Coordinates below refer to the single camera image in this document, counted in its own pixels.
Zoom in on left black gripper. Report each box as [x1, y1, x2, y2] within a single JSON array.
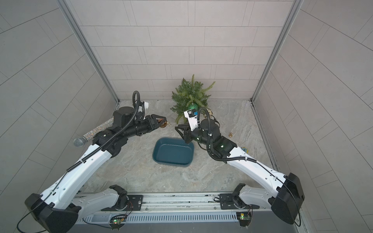
[[123, 114, 167, 139]]

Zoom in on copper ball ornament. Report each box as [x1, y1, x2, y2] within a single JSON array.
[[160, 121, 170, 128]]

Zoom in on green glitter ball ornament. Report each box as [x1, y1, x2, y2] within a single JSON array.
[[188, 103, 199, 111]]

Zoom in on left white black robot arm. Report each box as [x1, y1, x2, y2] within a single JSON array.
[[25, 107, 167, 233]]

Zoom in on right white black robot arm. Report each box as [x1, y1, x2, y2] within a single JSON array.
[[175, 119, 305, 226]]

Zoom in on small green christmas tree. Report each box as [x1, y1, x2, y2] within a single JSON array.
[[171, 74, 215, 124]]

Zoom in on teal plastic bin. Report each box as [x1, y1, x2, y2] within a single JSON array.
[[153, 137, 194, 167]]

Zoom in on glitter silver microphone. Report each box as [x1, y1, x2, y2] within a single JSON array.
[[73, 117, 114, 147]]

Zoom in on left green circuit board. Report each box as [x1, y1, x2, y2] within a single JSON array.
[[109, 215, 127, 231]]

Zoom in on green circuit board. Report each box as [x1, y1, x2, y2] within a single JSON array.
[[109, 215, 127, 231], [236, 212, 253, 227]]

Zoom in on right green circuit board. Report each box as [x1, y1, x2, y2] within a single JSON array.
[[236, 212, 253, 227]]

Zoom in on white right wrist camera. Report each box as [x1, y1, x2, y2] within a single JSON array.
[[184, 108, 198, 132]]

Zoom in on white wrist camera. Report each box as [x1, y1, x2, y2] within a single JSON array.
[[139, 101, 149, 116], [184, 108, 198, 132]]

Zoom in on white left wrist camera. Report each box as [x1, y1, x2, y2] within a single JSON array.
[[139, 101, 149, 116]]

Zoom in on black corrugated left cable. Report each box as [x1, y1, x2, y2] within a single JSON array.
[[65, 91, 142, 172]]

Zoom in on black corrugated cable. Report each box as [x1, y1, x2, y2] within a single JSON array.
[[65, 91, 142, 172], [196, 107, 258, 164]]

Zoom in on black corrugated right cable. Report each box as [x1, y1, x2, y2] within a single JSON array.
[[196, 107, 258, 164]]

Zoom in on aluminium rail frame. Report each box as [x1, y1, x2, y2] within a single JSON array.
[[76, 187, 272, 227]]

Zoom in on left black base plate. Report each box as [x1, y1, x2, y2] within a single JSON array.
[[101, 195, 144, 212]]

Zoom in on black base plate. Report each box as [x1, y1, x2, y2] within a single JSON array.
[[213, 194, 260, 210], [101, 195, 144, 212]]

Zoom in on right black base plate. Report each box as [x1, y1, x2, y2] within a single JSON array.
[[213, 194, 260, 210]]

